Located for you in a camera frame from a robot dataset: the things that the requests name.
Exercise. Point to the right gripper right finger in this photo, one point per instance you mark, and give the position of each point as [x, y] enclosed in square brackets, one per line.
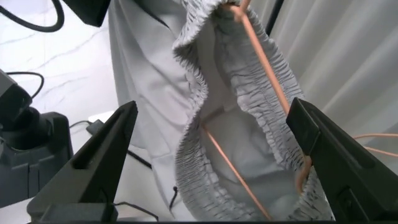
[351, 174]

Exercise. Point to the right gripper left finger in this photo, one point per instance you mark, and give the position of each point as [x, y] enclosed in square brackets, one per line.
[90, 177]

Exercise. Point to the pale grey shorts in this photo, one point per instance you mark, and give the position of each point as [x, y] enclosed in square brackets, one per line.
[149, 77]

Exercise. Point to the pink clothes hanger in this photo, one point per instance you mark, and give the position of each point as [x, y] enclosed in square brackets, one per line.
[263, 62]
[379, 135]

